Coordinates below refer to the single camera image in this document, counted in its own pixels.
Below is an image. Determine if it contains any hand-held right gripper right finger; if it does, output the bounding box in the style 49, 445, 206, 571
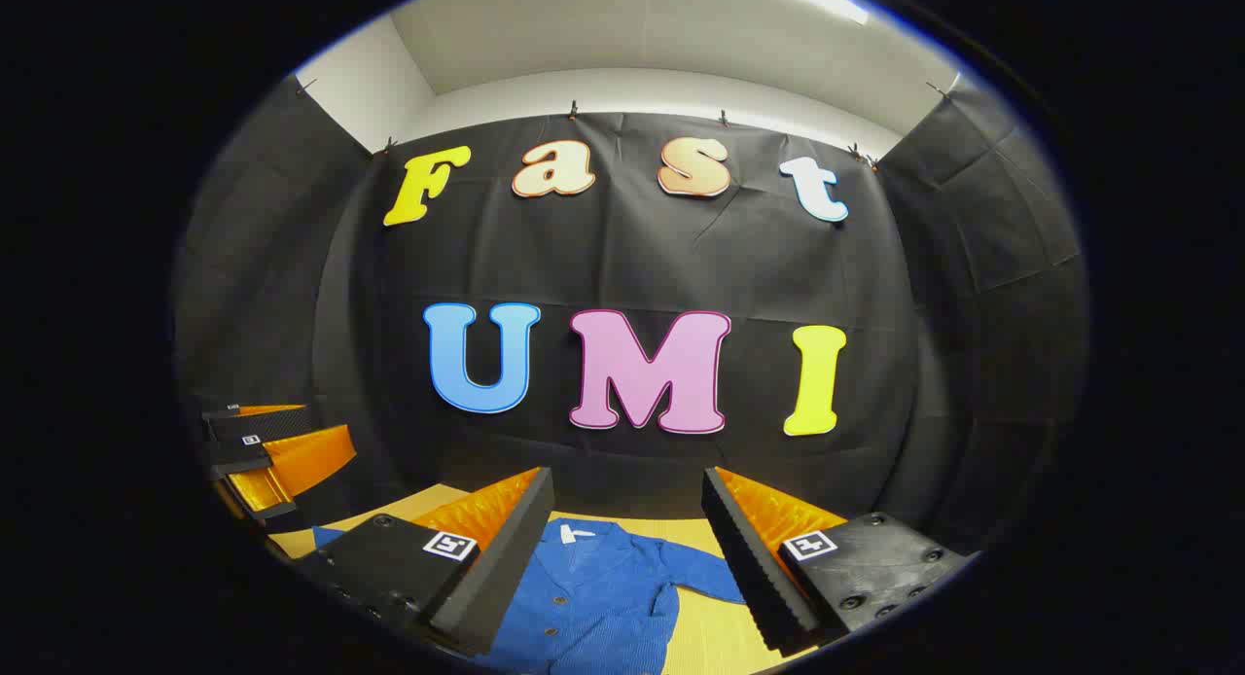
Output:
701, 466, 978, 657

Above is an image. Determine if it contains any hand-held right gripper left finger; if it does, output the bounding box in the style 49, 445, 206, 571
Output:
292, 466, 556, 657

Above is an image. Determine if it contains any blue knit cardigan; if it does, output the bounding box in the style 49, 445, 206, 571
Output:
311, 517, 750, 675

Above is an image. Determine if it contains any black backdrop cloth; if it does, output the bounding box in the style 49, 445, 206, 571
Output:
175, 72, 1090, 559

